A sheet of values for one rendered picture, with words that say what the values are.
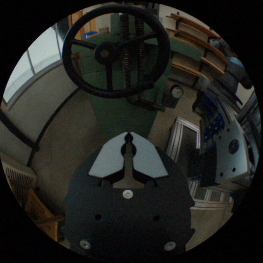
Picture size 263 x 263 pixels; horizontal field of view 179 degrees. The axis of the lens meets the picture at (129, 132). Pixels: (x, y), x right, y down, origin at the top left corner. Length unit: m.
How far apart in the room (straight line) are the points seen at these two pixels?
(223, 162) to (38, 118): 1.78
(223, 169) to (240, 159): 0.05
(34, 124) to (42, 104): 0.34
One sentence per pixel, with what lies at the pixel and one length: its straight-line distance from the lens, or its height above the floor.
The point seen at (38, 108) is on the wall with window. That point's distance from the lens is 1.60.
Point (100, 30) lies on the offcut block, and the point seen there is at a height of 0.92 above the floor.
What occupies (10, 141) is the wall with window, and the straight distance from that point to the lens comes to 1.57.
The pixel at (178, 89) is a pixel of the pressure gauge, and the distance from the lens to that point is 0.41.
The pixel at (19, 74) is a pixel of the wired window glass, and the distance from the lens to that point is 1.64.
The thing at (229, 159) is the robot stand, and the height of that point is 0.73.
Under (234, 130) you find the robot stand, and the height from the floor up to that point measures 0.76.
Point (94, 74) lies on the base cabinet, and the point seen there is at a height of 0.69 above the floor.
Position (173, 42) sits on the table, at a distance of 0.43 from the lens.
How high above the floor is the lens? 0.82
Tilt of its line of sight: 57 degrees down
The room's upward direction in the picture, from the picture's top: 2 degrees clockwise
